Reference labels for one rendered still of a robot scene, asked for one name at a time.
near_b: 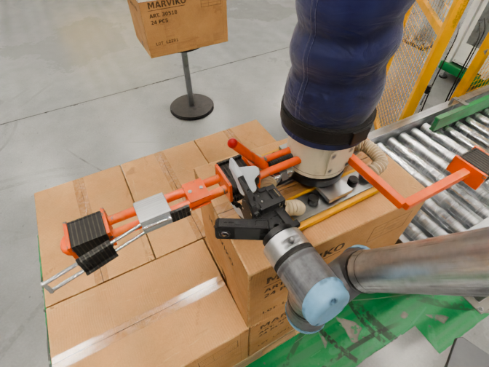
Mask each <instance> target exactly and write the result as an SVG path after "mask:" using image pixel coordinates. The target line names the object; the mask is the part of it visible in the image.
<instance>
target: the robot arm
mask: <svg viewBox="0 0 489 367"><path fill-rule="evenodd" d="M229 169H230V171H231V173H232V175H233V177H234V180H235V181H236V184H237V188H238V190H239V192H240V193H241V194H242V195H243V196H244V199H243V200H242V204H240V203H238V202H235V201H234V199H233V202H231V205H232V206H233V208H234V209H235V211H236V213H237V214H238V215H239V217H240V218H217V219H216V220H215V237H216V238H217V239H233V240H262V241H263V245H264V246H265V248H264V250H263V253H264V255H265V257H266V258H267V259H268V261H269V263H270V264H271V265H272V267H273V268H274V270H275V272H276V273H277V274H278V276H279V278H280V280H281V281H282V282H283V284H284V285H285V287H286V289H287V290H288V295H287V301H286V304H285V312H286V316H287V319H288V321H289V323H290V325H291V326H292V327H293V328H294V329H295V330H297V331H299V332H301V333H302V334H314V333H316V332H318V331H320V330H321V329H322V328H323V327H324V326H325V323H326V322H328V321H330V320H332V319H333V318H334V317H335V316H336V315H338V314H339V313H340V312H341V311H342V310H343V309H344V307H345V306H346V305H347V304H348V303H349V302H350V301H351V300H353V299H354V298H355V297H357V296H358V295H359V294H361V293H406V294H425V295H443V296H479V297H489V226H488V227H484V228H479V229H473V230H469V231H464V232H457V233H453V234H446V235H442V236H437V237H430V238H426V239H422V240H415V241H411V242H404V243H400V244H396V245H388V246H384V247H380V248H373V249H370V248H369V247H367V246H364V245H353V246H351V247H349V248H347V249H346V250H345V251H344V252H343V253H342V254H341V255H339V256H338V257H337V258H335V259H334V260H332V261H331V262H330V263H329V264H326V262H325V261H324V259H323V258H322V257H321V256H320V255H319V254H318V252H317V251H316V249H315V248H314V247H313V245H312V244H311V243H310V242H309V241H308V240H307V238H306V237H305V236H304V234H303V233H302V231H301V230H300V229H299V227H300V225H301V224H300V223H299V221H298V220H297V219H296V220H292V219H291V217H290V216H289V214H288V213H287V212H286V210H285V208H286V205H285V198H284V197H283V196H282V195H281V193H280V192H279V191H278V189H277V188H276V187H275V186H274V185H273V184H272V185H270V186H267V187H265V186H264V187H263V188H260V189H258V192H256V193H254V192H255V191H256V189H257V187H256V185H255V178H256V177H257V176H258V175H259V173H260V171H259V169H258V167H256V166H248V167H239V166H238V165H237V163H236V162H235V161H234V159H233V158H230V160H229ZM274 189H275V190H276V191H277V193H278V194H279V196H278V194H277V193H276V192H275V191H274ZM253 193H254V194H253ZM282 203H283V205H282ZM281 206H282V207H281Z"/></svg>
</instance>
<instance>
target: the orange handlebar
mask: <svg viewBox="0 0 489 367"><path fill-rule="evenodd" d="M289 153H291V150H290V147H287V148H285V149H281V150H279V151H276V152H274V153H271V154H268V155H266V156H264V157H261V159H263V160H264V161H266V162H267V163H268V162H270V161H272V160H275V159H276V158H279V157H282V156H284V155H286V154H289ZM300 163H301V159H300V158H299V157H297V156H296V157H293V158H290V159H287V160H285V161H283V162H280V163H278V164H275V165H272V166H271V167H268V168H265V169H263V170H260V174H261V179H263V178H266V177H268V176H270V175H273V174H275V173H278V172H280V171H283V170H286V169H288V168H290V167H292V166H295V165H298V164H300ZM348 163H349V164H350V165H351V166H352V167H353V168H354V169H355V170H356V171H357V172H358V173H359V174H360V175H361V176H363V177H364V178H365V179H366V180H367V181H368V182H369V183H370V184H372V185H373V186H374V187H375V188H376V189H377V190H378V191H379V192H380V193H382V195H383V196H385V198H387V199H388V200H389V201H390V202H391V203H392V204H393V205H395V206H396V207H397V208H399V209H400V208H404V209H405V210H409V209H411V208H413V207H414V206H416V205H418V204H420V203H422V202H423V201H425V200H427V199H429V198H430V197H433V196H434V195H436V194H438V193H440V192H442V191H444V190H446V189H447V188H449V187H451V186H452V185H454V184H456V183H458V182H460V181H462V180H464V179H465V178H468V176H469V175H470V172H469V171H468V170H467V169H466V168H462V169H460V170H458V171H456V172H454V173H453V174H451V175H449V176H447V177H445V178H443V179H442V180H440V181H438V182H436V183H433V184H432V185H430V186H428V187H426V188H425V189H422V190H420V191H419V192H416V193H415V194H413V195H411V196H409V197H407V198H404V197H403V196H402V195H401V194H399V193H398V192H397V191H396V190H395V189H393V188H392V187H391V186H390V185H389V184H387V182H385V180H383V179H382V178H381V177H380V176H379V175H377V174H376V173H375V172H374V171H373V170H371V169H370V168H369V167H368V166H367V165H366V164H365V163H364V162H363V161H362V160H360V159H359V158H358V157H357V156H355V155H354V154H352V156H351V157H350V158H349V161H348ZM218 183H220V177H219V175H218V174H217V175H214V176H211V177H209V178H206V179H204V180H202V179H201V178H198V179H196V180H193V181H190V182H188V183H185V184H182V185H181V186H182V188H180V189H177V190H175V191H173V192H170V193H167V194H164V197H165V199H166V201H167V203H169V202H172V201H174V200H177V199H180V198H181V197H185V198H186V200H185V201H183V202H180V203H178V204H176V205H173V206H170V209H171V211H172V210H175V209H178V208H181V207H183V206H184V205H189V206H190V208H191V209H192V210H196V209H197V208H200V207H203V206H205V205H208V204H210V203H212V201H211V200H213V199H215V198H217V197H220V196H222V195H224V194H227V193H228V189H227V188H226V186H225V185H223V186H220V187H218V188H216V189H213V190H210V191H208V190H207V187H209V186H212V185H215V184H218ZM136 215H137V214H136V212H135V209H134V207H131V208H128V209H126V210H123V211H120V212H118V213H115V214H113V215H110V216H107V218H108V221H109V224H110V225H114V224H117V223H119V222H121V221H124V220H126V219H128V218H132V217H134V216H136ZM138 224H140V222H139V220H136V221H133V222H130V223H128V224H125V225H123V226H120V227H118V228H115V229H112V230H111V232H112V235H113V236H114V239H115V238H116V237H118V236H119V235H121V234H123V233H125V232H126V231H128V230H129V229H131V228H133V227H134V226H136V225H138ZM60 249H61V251H62V252H63V253H64V254H65V255H67V256H72V255H71V254H70V253H69V252H68V251H67V248H66V243H65V235H64V236H63V238H62V240H61V241H60Z"/></svg>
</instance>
